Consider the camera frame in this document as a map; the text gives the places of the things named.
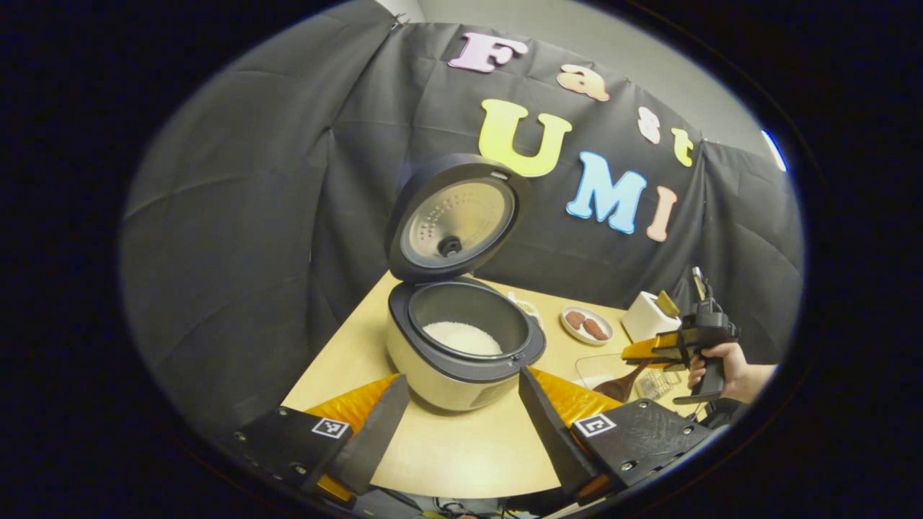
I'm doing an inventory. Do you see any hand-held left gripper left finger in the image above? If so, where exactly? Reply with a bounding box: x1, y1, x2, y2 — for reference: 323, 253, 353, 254
231, 373, 410, 505

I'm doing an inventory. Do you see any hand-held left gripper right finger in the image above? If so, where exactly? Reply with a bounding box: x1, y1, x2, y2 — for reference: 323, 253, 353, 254
518, 366, 715, 505

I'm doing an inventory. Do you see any brown wooden spoon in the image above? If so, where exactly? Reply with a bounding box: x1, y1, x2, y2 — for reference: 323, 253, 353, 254
593, 358, 650, 403

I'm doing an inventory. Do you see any white rice tray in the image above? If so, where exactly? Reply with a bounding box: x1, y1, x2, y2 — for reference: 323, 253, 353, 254
575, 353, 639, 394

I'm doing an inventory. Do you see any dark lidded rice cooker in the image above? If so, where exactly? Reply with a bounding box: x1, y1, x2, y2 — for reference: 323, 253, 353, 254
386, 154, 547, 412

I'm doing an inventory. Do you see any pile of white rice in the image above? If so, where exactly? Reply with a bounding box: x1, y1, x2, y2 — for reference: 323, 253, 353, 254
423, 321, 503, 357

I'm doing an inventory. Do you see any white toaster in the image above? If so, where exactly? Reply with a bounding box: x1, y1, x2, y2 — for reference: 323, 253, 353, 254
621, 290, 682, 344

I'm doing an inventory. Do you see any round white plate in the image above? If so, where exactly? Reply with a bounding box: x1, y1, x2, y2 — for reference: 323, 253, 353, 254
560, 306, 614, 347

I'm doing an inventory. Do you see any white divided bean dish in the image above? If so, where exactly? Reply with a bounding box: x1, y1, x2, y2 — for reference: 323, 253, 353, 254
507, 290, 545, 329

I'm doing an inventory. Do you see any black backdrop cloth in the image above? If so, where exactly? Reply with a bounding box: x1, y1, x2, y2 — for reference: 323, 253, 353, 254
119, 0, 805, 440

